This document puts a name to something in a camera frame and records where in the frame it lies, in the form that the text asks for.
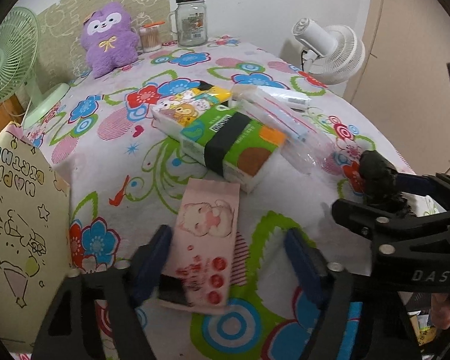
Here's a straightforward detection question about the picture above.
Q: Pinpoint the pink bear tissue pack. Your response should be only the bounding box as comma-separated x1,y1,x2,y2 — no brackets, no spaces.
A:
158,179,241,314

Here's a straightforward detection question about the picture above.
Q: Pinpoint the clear plastic tissue pack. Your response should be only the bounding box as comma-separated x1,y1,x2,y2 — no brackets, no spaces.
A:
232,84,335,175

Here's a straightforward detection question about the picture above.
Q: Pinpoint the green tissue pack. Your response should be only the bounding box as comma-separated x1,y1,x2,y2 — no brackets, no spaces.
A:
179,105,286,193

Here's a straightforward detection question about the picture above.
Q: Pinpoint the yellow cartoon tissue pack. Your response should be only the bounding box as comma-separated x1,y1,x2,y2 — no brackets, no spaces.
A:
151,79,232,141

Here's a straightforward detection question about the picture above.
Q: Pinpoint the right hand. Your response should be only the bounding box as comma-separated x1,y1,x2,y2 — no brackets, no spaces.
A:
431,293,450,330

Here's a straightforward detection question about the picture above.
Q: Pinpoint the white standing fan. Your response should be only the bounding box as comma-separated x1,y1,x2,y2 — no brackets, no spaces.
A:
292,18,366,86

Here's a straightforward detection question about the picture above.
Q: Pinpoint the floral tablecloth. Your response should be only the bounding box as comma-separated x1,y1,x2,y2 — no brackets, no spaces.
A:
7,35,447,360

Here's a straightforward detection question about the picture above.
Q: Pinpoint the wooden chair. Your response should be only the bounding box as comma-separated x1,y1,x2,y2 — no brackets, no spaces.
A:
0,94,25,132

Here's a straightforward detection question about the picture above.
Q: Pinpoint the cotton swab container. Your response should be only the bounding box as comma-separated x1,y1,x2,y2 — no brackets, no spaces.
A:
139,21,165,53

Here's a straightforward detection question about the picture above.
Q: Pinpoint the purple plush toy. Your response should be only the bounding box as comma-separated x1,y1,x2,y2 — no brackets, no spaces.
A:
80,2,140,79

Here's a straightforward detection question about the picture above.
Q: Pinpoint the glass jar green lid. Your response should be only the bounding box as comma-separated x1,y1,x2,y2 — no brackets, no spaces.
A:
169,0,208,47

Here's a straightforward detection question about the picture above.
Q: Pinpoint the green desk fan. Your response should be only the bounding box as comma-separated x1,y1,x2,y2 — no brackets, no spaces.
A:
0,7,70,129

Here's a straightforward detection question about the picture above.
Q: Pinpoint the beige patterned wall board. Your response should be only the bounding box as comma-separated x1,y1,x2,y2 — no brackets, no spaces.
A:
35,0,170,91

